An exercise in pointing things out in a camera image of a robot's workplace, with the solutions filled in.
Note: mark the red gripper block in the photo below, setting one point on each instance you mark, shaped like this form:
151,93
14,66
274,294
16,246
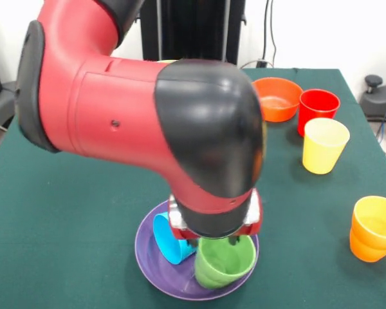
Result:
255,222

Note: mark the green plastic cup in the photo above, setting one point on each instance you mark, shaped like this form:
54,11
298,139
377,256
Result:
218,267

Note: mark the blue plastic cup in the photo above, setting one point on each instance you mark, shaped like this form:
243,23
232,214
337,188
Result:
167,241

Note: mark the shallow purple plastic bowl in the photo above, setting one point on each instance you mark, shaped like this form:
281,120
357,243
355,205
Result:
167,280

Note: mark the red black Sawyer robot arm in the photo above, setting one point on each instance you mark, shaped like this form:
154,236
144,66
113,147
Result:
115,112

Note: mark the yellow plastic cup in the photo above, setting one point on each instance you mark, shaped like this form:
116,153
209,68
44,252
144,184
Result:
323,151

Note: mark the dark green tablecloth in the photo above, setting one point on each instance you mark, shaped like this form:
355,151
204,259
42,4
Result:
67,225

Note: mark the orange-red plastic bowl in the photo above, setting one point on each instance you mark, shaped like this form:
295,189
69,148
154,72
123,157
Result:
280,106

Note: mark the orange plastic cup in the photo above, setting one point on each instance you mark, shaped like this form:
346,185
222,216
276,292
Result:
370,238

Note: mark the red plastic cup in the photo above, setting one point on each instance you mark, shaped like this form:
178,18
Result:
318,106

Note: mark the black power plug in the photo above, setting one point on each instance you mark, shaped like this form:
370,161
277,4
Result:
261,63

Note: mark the green plastic bowl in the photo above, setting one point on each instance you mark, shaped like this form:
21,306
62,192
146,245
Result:
165,61

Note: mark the grey pedestal foot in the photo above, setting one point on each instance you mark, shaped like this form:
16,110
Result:
376,103
0,103

